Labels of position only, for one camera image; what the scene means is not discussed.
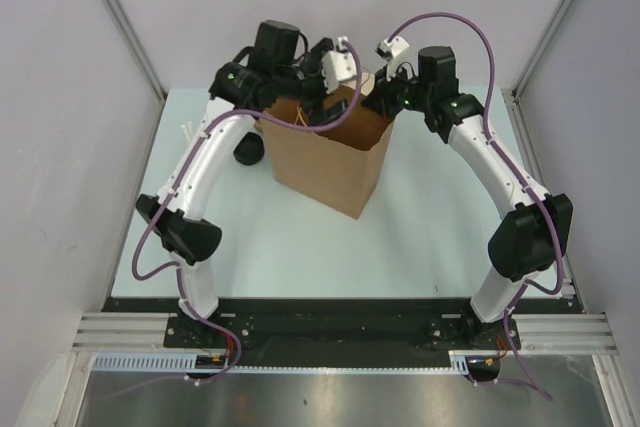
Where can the stack of paper cups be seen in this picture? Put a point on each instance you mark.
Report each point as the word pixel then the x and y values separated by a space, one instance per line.
pixel 367 83

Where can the brown paper bag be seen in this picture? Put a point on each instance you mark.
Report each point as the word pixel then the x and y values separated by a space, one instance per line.
pixel 339 168

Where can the white cable duct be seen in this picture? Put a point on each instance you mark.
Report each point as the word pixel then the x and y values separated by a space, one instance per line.
pixel 204 364

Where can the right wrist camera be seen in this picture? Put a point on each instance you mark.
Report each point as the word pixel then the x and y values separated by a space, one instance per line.
pixel 395 52

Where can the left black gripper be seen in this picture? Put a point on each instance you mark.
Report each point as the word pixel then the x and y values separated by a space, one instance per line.
pixel 317 115

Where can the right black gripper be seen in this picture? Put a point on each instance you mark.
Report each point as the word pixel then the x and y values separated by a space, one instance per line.
pixel 380 99

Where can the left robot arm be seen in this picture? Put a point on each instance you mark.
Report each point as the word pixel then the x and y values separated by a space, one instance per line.
pixel 280 78

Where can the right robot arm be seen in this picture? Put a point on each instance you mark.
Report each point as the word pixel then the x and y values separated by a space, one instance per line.
pixel 533 234

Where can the aluminium frame rail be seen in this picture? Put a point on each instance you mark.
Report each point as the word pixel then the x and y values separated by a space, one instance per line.
pixel 540 334

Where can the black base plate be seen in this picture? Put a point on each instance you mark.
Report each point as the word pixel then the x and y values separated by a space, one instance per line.
pixel 341 333

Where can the stack of black lids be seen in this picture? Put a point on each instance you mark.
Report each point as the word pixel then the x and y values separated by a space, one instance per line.
pixel 250 150

